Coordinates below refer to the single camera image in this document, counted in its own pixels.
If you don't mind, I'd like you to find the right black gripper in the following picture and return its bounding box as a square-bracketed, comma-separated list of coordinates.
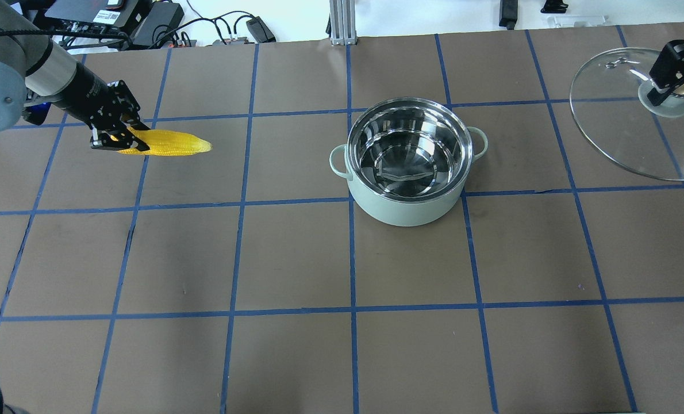
[647, 40, 684, 107]

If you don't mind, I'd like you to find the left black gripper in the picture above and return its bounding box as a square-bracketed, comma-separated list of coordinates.
[60, 62, 151, 152]

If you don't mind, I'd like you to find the yellow corn cob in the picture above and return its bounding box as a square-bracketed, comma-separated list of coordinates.
[118, 129, 213, 157]

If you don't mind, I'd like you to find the glass pot lid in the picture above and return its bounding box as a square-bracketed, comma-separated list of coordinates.
[570, 47, 684, 181]

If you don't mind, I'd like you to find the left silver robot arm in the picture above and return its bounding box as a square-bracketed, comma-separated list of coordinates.
[0, 1, 149, 153]

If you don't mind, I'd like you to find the pale green cooking pot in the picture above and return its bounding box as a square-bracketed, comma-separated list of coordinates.
[329, 97, 489, 227]

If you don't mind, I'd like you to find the black electronics box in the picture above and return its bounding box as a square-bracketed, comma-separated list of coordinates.
[44, 1, 185, 50]

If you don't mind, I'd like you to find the clear plastic holder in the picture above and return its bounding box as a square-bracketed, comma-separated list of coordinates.
[546, 14, 610, 28]

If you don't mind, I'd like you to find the black power adapter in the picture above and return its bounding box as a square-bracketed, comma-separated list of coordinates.
[498, 0, 518, 30]

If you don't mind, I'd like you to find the aluminium frame post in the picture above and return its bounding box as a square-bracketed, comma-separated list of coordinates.
[329, 1, 358, 45]

